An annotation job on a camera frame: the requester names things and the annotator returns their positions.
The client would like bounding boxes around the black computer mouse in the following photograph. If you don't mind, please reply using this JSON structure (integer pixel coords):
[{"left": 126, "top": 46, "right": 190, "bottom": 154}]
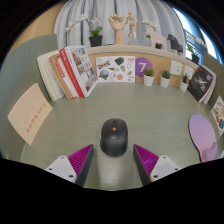
[{"left": 99, "top": 118, "right": 129, "bottom": 157}]

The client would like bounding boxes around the white book stack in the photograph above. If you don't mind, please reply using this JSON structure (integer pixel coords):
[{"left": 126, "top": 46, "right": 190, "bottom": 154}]
[{"left": 201, "top": 71, "right": 218, "bottom": 105}]

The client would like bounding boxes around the pink horse figure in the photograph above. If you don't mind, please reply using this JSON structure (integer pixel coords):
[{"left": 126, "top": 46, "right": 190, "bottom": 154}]
[{"left": 145, "top": 27, "right": 168, "bottom": 51}]

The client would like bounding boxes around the grey curtain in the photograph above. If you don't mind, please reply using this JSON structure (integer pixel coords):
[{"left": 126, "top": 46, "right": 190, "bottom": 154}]
[{"left": 53, "top": 0, "right": 188, "bottom": 49}]

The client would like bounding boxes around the white wall socket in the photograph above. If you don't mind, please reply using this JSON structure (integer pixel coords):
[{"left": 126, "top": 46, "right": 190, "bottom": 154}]
[
  {"left": 169, "top": 59, "right": 183, "bottom": 77},
  {"left": 183, "top": 64, "right": 195, "bottom": 80}
]

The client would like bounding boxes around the green desk partition panel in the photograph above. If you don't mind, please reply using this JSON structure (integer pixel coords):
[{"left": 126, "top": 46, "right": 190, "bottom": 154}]
[
  {"left": 0, "top": 33, "right": 59, "bottom": 161},
  {"left": 199, "top": 49, "right": 224, "bottom": 154}
]

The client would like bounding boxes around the dark-covered book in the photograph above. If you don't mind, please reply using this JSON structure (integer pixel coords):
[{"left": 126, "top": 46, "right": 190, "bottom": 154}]
[{"left": 186, "top": 65, "right": 215, "bottom": 103}]

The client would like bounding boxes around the white sticker sheet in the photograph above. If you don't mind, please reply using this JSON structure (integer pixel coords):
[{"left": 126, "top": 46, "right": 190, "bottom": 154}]
[{"left": 95, "top": 55, "right": 137, "bottom": 84}]

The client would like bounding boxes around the red-spined picture book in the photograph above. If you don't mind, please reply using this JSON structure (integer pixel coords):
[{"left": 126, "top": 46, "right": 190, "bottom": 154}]
[{"left": 58, "top": 45, "right": 99, "bottom": 98}]

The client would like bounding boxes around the light wooden desk shelf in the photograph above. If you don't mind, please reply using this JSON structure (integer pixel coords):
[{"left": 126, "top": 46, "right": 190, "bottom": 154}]
[{"left": 71, "top": 44, "right": 204, "bottom": 84}]

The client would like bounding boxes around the white orchid in black pot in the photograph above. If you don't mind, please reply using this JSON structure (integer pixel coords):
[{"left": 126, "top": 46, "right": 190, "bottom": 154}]
[
  {"left": 186, "top": 34, "right": 208, "bottom": 65},
  {"left": 64, "top": 13, "right": 104, "bottom": 48}
]

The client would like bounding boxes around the colourful sticker sheet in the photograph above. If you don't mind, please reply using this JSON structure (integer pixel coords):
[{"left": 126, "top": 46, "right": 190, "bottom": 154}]
[{"left": 210, "top": 94, "right": 224, "bottom": 137}]

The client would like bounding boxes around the window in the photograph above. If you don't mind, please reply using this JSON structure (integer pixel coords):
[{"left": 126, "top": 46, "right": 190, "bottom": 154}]
[{"left": 173, "top": 8, "right": 221, "bottom": 64}]

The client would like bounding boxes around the brown book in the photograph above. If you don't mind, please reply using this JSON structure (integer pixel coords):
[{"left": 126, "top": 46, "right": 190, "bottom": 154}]
[{"left": 48, "top": 53, "right": 79, "bottom": 100}]

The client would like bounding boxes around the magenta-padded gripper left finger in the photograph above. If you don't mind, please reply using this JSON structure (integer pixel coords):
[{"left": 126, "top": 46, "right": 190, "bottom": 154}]
[{"left": 45, "top": 143, "right": 95, "bottom": 188}]

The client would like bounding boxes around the beige card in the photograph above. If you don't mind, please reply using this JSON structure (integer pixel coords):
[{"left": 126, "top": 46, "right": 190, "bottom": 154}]
[{"left": 7, "top": 82, "right": 54, "bottom": 147}]

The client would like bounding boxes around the small succulent in white pot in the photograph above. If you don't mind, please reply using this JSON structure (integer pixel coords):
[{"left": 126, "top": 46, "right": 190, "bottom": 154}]
[
  {"left": 159, "top": 69, "right": 172, "bottom": 89},
  {"left": 179, "top": 73, "right": 191, "bottom": 93},
  {"left": 143, "top": 67, "right": 156, "bottom": 87}
]

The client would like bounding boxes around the purple mouse pad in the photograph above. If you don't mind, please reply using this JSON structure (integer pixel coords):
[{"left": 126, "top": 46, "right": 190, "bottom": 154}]
[{"left": 188, "top": 113, "right": 218, "bottom": 163}]

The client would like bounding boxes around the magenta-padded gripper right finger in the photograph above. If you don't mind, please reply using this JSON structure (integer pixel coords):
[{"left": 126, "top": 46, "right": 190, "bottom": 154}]
[{"left": 132, "top": 143, "right": 182, "bottom": 187}]

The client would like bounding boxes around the white orchid plant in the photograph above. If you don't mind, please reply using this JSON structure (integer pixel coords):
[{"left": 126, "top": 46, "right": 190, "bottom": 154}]
[{"left": 139, "top": 19, "right": 159, "bottom": 34}]

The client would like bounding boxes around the purple round number sticker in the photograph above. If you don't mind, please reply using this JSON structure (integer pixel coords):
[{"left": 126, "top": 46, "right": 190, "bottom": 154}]
[{"left": 134, "top": 57, "right": 154, "bottom": 78}]

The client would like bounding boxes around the black horse figure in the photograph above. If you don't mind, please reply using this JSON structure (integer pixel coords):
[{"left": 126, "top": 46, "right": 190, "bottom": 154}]
[{"left": 166, "top": 33, "right": 184, "bottom": 54}]

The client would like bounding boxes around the wooden hand model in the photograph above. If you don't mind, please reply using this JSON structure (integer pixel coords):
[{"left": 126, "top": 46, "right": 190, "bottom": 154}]
[{"left": 108, "top": 13, "right": 127, "bottom": 46}]

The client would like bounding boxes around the wooden mannequin figure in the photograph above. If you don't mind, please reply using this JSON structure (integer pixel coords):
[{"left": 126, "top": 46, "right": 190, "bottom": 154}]
[{"left": 124, "top": 11, "right": 143, "bottom": 44}]

